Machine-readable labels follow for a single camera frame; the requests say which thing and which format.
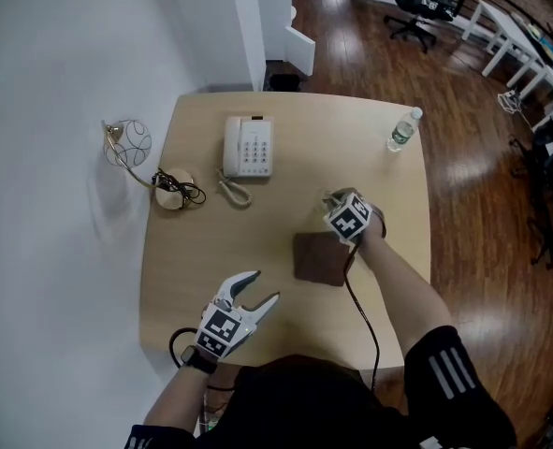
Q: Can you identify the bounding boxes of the clear plastic water bottle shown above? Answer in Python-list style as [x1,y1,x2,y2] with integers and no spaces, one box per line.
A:
[386,107,424,153]

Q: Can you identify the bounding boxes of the small white table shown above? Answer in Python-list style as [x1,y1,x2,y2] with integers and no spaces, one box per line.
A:
[504,61,553,111]

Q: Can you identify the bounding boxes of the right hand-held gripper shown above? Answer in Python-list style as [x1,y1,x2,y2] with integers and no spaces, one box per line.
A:
[321,186,375,245]

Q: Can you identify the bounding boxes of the white cables on floor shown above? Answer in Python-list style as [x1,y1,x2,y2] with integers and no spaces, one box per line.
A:
[497,90,524,114]

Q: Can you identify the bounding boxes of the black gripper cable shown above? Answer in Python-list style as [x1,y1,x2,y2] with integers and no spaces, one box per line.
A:
[167,326,198,369]
[342,242,382,392]

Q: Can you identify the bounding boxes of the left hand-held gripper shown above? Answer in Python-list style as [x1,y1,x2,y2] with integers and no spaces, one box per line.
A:
[195,269,282,362]

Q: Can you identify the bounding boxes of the white desk telephone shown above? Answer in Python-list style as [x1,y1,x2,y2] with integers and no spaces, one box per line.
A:
[222,115,275,179]

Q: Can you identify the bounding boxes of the long white table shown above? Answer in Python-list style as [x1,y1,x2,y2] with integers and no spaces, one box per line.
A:
[461,0,546,80]

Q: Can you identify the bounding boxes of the black smartwatch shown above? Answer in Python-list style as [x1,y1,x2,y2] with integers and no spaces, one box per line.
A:
[178,343,219,376]

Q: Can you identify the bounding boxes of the person's black clothing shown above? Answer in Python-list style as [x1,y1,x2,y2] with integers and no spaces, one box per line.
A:
[124,324,519,449]

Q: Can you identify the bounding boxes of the white coiled phone cord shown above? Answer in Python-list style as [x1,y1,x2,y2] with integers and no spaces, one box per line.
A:
[216,168,255,210]

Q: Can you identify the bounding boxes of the person's left forearm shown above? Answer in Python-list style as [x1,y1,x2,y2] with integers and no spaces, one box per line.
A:
[143,361,212,428]

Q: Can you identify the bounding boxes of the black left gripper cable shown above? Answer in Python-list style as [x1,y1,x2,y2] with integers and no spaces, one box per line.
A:
[167,326,198,369]

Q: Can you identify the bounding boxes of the tangled black lamp cable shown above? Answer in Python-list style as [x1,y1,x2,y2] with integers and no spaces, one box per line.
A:
[151,167,208,208]

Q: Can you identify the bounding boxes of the white water dispenser cabinet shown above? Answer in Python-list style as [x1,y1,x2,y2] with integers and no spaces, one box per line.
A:
[255,0,316,77]

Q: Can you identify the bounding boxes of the wire globe desk lamp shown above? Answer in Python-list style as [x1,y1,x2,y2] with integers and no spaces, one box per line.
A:
[100,118,196,212]

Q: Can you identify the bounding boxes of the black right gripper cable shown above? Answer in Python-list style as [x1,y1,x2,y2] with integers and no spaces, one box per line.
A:
[342,242,382,392]

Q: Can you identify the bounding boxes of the brown leather wallet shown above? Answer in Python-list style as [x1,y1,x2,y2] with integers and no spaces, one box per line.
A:
[293,230,357,289]

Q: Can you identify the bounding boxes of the person's right forearm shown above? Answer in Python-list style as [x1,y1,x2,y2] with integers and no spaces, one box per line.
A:
[352,224,454,360]

